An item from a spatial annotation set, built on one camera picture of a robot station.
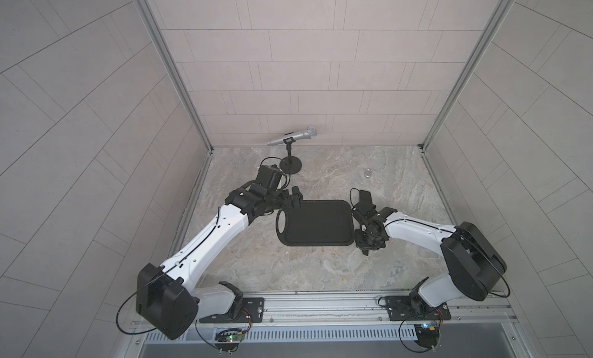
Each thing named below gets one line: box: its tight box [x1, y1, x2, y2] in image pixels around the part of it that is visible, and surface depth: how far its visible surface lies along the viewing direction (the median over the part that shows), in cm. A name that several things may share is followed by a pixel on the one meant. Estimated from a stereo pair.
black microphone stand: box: [279, 136, 302, 176], surface depth 111 cm
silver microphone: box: [266, 126, 318, 146], surface depth 93 cm
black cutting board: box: [275, 199, 356, 247], surface depth 92 cm
